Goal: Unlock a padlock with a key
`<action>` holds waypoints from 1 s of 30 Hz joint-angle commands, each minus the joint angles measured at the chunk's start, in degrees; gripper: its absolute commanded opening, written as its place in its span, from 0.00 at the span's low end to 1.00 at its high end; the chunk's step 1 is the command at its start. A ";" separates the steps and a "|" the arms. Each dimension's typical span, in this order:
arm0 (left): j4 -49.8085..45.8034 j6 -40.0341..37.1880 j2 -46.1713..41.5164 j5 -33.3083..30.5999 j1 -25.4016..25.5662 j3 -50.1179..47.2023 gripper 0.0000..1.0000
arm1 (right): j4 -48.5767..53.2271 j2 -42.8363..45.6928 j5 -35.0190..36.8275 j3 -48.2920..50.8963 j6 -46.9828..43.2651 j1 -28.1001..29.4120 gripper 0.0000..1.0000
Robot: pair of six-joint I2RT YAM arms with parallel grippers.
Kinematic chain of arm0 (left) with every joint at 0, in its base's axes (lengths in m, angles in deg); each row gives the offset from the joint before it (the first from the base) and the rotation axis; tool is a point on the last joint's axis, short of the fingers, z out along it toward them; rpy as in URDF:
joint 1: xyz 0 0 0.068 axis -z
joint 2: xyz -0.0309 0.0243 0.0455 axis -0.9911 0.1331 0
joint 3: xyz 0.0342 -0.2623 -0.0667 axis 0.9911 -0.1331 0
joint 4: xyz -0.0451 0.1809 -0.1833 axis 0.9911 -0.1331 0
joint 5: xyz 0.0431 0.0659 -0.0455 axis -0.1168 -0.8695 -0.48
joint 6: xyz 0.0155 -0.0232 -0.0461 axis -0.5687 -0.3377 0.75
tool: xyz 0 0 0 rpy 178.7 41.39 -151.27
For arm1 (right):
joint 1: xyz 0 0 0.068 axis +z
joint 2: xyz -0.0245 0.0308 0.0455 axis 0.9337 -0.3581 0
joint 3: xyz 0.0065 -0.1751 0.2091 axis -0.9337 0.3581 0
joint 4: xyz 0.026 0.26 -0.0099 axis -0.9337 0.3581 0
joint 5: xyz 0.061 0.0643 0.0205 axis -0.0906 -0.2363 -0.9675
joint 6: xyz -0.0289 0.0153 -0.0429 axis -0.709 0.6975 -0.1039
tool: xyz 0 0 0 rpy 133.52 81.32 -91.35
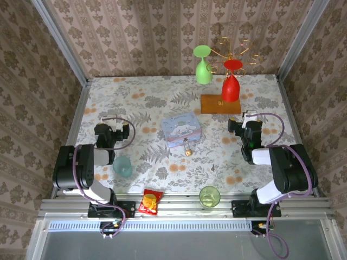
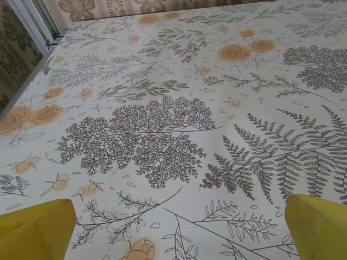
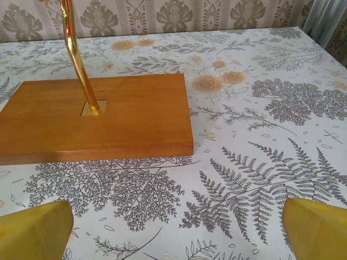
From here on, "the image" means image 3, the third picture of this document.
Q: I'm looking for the pale sheer curtain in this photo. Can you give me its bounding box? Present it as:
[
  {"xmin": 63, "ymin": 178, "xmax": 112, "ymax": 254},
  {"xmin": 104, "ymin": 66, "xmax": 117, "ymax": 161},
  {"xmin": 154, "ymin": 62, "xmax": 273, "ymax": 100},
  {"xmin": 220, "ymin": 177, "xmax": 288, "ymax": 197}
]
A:
[{"xmin": 302, "ymin": 0, "xmax": 347, "ymax": 68}]

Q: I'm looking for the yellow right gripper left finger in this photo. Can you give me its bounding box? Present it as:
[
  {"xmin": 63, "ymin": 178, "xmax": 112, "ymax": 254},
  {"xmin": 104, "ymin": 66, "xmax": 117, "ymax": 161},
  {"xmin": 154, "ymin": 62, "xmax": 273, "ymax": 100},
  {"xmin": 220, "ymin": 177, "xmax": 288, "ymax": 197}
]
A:
[{"xmin": 0, "ymin": 200, "xmax": 75, "ymax": 260}]

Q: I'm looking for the wooden stand base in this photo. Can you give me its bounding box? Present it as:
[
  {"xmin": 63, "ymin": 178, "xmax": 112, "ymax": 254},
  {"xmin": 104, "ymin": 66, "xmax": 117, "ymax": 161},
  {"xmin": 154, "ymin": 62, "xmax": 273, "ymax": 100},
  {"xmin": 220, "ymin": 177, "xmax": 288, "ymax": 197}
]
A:
[{"xmin": 0, "ymin": 73, "xmax": 195, "ymax": 166}]

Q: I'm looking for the white botanical print tablecloth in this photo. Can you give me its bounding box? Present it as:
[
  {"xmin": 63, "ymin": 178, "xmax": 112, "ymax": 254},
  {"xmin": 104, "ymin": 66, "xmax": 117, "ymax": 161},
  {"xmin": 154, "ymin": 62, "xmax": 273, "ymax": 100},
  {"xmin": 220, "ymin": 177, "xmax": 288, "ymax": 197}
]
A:
[{"xmin": 0, "ymin": 26, "xmax": 347, "ymax": 260}]

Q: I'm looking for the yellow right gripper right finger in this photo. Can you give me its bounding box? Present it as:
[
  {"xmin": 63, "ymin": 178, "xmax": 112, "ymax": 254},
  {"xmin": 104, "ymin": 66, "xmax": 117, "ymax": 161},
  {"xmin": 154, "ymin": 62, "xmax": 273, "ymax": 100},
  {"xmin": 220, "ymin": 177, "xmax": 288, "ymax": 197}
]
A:
[{"xmin": 281, "ymin": 197, "xmax": 347, "ymax": 260}]

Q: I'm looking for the gold square mounting plate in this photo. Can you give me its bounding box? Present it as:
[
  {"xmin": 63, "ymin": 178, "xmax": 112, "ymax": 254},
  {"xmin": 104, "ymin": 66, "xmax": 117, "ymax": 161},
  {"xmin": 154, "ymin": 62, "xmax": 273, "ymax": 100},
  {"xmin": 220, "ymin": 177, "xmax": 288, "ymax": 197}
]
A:
[{"xmin": 80, "ymin": 99, "xmax": 108, "ymax": 118}]

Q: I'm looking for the gold metal stand pole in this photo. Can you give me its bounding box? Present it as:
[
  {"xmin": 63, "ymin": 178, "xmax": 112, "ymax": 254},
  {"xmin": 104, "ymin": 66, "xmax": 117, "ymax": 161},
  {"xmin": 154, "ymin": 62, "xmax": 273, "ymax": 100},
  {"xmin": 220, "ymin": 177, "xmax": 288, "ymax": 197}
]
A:
[{"xmin": 59, "ymin": 0, "xmax": 102, "ymax": 117}]

